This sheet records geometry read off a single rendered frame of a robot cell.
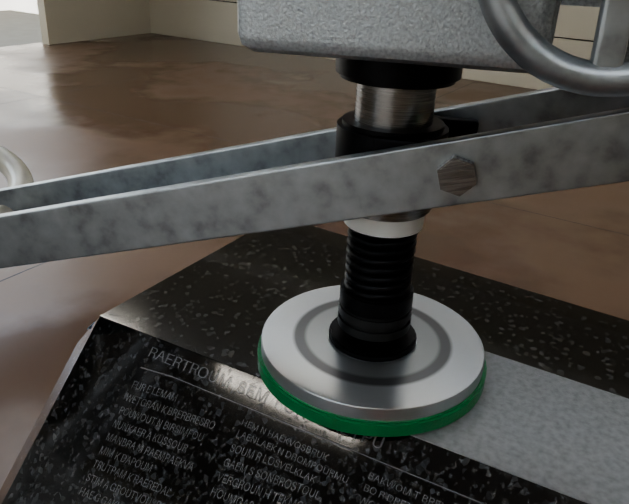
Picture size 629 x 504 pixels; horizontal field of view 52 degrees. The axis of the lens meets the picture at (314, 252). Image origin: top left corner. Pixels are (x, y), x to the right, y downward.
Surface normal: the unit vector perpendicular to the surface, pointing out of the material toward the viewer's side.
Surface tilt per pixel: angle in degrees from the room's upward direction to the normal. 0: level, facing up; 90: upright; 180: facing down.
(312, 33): 90
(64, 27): 90
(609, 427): 0
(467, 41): 90
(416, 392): 0
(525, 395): 0
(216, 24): 90
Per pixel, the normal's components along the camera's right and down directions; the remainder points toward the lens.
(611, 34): -0.22, 0.41
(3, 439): 0.04, -0.90
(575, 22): -0.54, 0.35
